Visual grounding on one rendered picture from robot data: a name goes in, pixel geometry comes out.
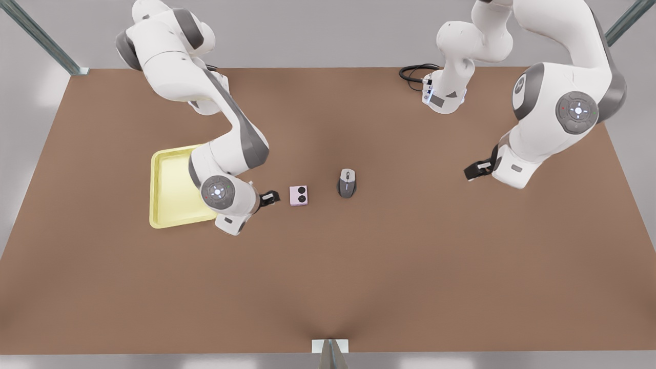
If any grey computer mouse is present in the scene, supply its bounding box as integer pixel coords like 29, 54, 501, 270
337, 169, 357, 198

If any yellow plastic tray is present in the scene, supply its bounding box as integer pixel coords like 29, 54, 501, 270
149, 145, 218, 229

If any black cable loop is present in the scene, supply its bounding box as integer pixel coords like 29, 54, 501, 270
399, 64, 442, 93

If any silver frame post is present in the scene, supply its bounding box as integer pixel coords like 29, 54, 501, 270
312, 338, 350, 369
605, 0, 656, 47
0, 0, 89, 76

